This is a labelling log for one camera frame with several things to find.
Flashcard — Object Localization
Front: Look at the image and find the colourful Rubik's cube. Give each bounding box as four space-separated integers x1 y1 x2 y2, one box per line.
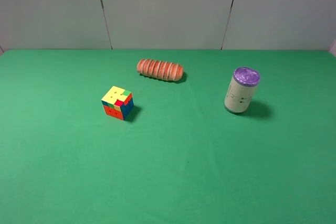
101 86 134 120

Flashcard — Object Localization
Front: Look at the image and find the green table cloth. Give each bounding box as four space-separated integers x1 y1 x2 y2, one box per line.
1 50 335 223

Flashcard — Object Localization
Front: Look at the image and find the white roll with purple ends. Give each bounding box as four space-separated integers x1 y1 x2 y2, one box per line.
224 67 260 114

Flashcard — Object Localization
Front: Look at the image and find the orange ridged bread loaf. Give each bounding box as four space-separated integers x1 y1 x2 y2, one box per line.
136 59 184 82

